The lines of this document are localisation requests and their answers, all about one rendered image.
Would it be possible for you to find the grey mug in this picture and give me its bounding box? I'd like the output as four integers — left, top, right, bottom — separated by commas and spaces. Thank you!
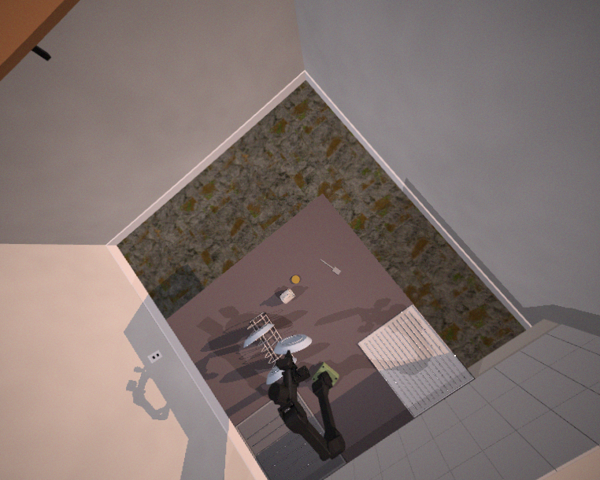
280, 289, 294, 304

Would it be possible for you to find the white tiled splashback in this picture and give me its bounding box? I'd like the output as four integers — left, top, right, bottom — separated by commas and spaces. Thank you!
324, 319, 600, 480

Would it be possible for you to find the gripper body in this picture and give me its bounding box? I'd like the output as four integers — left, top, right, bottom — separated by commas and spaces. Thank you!
276, 358, 298, 388

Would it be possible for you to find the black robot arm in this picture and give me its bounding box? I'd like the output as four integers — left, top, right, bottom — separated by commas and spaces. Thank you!
269, 366, 346, 461

